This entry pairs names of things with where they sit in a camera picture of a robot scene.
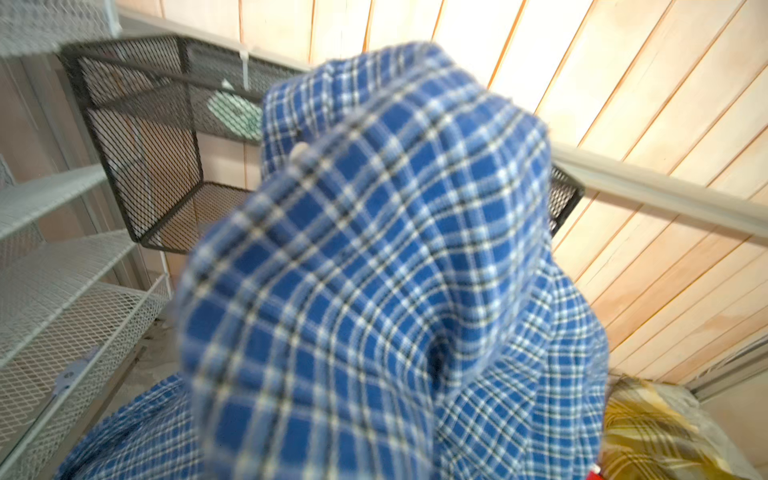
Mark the blue checked shirt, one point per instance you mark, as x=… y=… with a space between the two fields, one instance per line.
x=385 y=305

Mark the yellow plaid cloth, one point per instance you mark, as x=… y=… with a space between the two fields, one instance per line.
x=660 y=431

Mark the paper in black basket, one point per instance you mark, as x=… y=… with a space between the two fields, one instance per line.
x=241 y=116

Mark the aluminium rail frame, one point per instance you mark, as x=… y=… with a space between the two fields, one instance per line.
x=658 y=107

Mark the black wire mesh basket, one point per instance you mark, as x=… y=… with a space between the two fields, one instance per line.
x=150 y=150

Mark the white wire mesh shelf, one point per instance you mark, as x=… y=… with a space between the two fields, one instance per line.
x=70 y=331

